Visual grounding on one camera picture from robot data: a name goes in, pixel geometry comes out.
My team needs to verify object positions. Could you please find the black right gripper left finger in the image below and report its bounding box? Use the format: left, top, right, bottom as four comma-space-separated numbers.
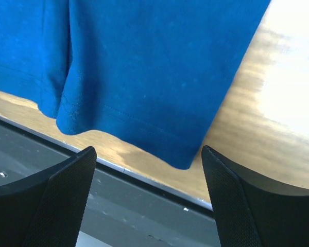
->
0, 147, 97, 246

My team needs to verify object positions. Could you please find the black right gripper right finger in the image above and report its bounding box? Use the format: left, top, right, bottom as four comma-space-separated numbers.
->
201, 146, 309, 246

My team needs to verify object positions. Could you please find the dark blue t shirt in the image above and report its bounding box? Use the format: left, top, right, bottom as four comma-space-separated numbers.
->
0, 0, 269, 170

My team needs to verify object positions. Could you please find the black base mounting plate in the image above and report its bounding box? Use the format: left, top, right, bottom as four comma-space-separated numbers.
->
0, 120, 220, 246

